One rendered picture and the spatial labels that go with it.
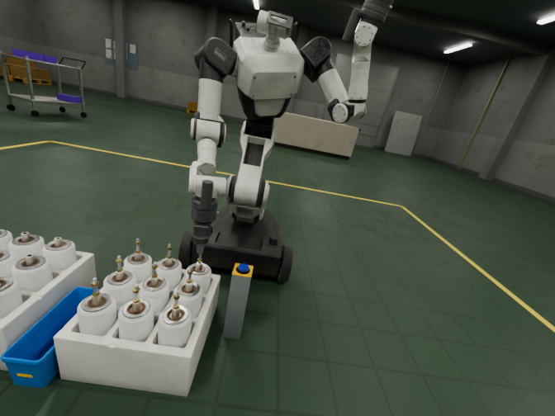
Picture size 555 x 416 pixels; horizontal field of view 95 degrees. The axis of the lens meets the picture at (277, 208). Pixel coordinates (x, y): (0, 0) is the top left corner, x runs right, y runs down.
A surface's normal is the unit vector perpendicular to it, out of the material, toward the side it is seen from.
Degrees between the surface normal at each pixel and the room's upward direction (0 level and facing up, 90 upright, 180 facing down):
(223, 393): 0
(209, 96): 81
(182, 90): 90
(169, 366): 90
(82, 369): 90
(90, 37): 90
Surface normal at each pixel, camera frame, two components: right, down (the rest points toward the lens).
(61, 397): 0.19, -0.91
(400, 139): 0.03, 0.23
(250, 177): 0.15, -0.44
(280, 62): 0.31, 0.22
